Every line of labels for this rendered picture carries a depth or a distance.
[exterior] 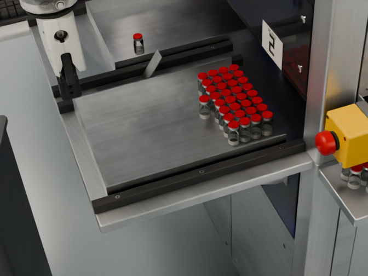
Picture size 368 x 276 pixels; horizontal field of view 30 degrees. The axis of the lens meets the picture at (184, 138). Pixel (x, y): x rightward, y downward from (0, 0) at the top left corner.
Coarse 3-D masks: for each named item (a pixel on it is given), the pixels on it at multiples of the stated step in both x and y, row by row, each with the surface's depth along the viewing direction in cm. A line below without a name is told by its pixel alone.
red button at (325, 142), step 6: (324, 132) 110; (318, 138) 110; (324, 138) 109; (330, 138) 109; (318, 144) 111; (324, 144) 109; (330, 144) 109; (318, 150) 111; (324, 150) 110; (330, 150) 109
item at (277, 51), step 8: (264, 24) 128; (264, 32) 129; (272, 32) 125; (264, 40) 130; (272, 40) 126; (264, 48) 131; (272, 48) 128; (280, 48) 124; (272, 56) 129; (280, 56) 125; (280, 64) 126
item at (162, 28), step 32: (96, 0) 162; (128, 0) 165; (160, 0) 167; (192, 0) 166; (224, 0) 165; (96, 32) 157; (128, 32) 157; (160, 32) 157; (192, 32) 156; (224, 32) 155; (128, 64) 145
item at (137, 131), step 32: (224, 64) 143; (96, 96) 137; (128, 96) 140; (160, 96) 140; (192, 96) 139; (96, 128) 134; (128, 128) 133; (160, 128) 133; (192, 128) 132; (96, 160) 123; (128, 160) 127; (160, 160) 126; (192, 160) 121; (224, 160) 124
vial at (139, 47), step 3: (135, 39) 148; (138, 39) 148; (141, 39) 148; (135, 42) 148; (138, 42) 148; (141, 42) 149; (138, 45) 149; (141, 45) 149; (138, 48) 149; (141, 48) 149; (138, 51) 150; (141, 51) 150; (144, 51) 151; (138, 54) 150
